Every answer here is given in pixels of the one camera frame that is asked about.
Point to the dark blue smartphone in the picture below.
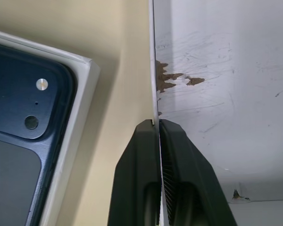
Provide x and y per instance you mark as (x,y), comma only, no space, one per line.
(14,164)

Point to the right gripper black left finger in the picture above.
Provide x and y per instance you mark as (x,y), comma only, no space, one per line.
(134,176)

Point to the white box lid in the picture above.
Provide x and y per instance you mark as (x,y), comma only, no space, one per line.
(226,70)

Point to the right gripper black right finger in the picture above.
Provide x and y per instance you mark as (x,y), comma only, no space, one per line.
(193,188)

